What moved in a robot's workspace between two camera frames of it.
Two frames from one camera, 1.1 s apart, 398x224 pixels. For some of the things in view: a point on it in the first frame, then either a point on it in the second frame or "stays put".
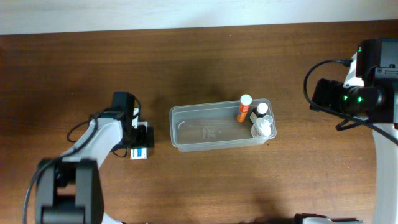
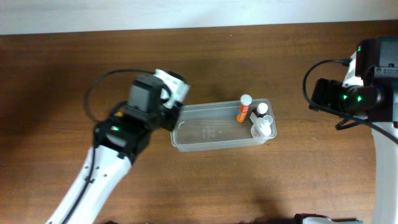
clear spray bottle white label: [261, 127] stays put
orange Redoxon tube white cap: [245, 100] stays put
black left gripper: [149, 137] -> [171, 115]
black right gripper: [321, 94] stays put
